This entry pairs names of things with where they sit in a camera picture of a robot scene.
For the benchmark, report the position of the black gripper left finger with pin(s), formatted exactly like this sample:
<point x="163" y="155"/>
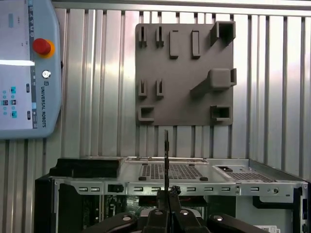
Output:
<point x="155" y="221"/>

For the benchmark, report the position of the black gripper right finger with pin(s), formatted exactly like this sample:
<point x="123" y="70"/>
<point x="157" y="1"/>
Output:
<point x="184" y="222"/>

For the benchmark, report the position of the black PC case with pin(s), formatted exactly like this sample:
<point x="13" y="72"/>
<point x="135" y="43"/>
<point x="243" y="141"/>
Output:
<point x="132" y="168"/>

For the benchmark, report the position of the grey power supply unit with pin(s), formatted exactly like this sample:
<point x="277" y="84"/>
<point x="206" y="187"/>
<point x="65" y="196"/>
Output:
<point x="264" y="218"/>

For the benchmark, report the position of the grey parts rack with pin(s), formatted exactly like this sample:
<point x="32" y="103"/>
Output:
<point x="184" y="80"/>

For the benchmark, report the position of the pale blue teach pendant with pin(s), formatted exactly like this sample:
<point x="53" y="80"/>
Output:
<point x="46" y="102"/>

